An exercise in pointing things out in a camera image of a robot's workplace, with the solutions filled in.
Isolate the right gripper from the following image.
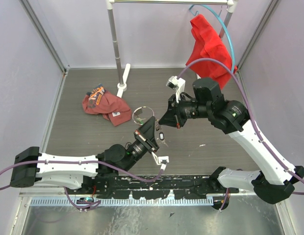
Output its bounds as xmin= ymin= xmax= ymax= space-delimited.
xmin=158 ymin=92 xmax=211 ymax=128

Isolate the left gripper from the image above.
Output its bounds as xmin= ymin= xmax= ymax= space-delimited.
xmin=123 ymin=117 xmax=160 ymax=173

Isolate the large metal keyring with clips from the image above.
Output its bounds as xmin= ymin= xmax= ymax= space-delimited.
xmin=132 ymin=106 xmax=154 ymax=126

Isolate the key with green tag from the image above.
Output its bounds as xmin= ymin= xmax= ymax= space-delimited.
xmin=135 ymin=118 xmax=144 ymax=125

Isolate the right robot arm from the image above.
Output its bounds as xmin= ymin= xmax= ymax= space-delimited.
xmin=158 ymin=76 xmax=304 ymax=204

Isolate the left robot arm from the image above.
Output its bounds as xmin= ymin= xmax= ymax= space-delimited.
xmin=9 ymin=116 xmax=159 ymax=194

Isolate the key with black windowed tag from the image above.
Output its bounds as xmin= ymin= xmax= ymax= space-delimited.
xmin=158 ymin=132 xmax=169 ymax=147

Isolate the crumpled dusty red shirt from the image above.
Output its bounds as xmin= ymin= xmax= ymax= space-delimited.
xmin=82 ymin=84 xmax=132 ymax=126

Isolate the white clothes rack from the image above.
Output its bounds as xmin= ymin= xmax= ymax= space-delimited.
xmin=105 ymin=0 xmax=233 ymax=97

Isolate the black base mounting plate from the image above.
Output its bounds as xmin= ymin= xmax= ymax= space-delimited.
xmin=67 ymin=175 xmax=226 ymax=200

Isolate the red cloth on hanger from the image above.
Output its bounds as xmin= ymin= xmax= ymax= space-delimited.
xmin=186 ymin=14 xmax=232 ymax=89

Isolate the blue clothes hanger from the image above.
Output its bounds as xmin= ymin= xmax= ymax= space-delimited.
xmin=188 ymin=0 xmax=238 ymax=72

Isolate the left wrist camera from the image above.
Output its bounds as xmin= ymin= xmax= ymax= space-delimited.
xmin=152 ymin=152 xmax=169 ymax=170

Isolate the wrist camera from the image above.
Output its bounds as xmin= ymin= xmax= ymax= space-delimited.
xmin=166 ymin=76 xmax=186 ymax=103
xmin=152 ymin=152 xmax=169 ymax=170

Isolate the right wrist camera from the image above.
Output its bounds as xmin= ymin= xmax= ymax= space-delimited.
xmin=166 ymin=76 xmax=186 ymax=103

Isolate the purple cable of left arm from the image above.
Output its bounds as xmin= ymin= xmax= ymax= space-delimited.
xmin=0 ymin=160 xmax=166 ymax=211

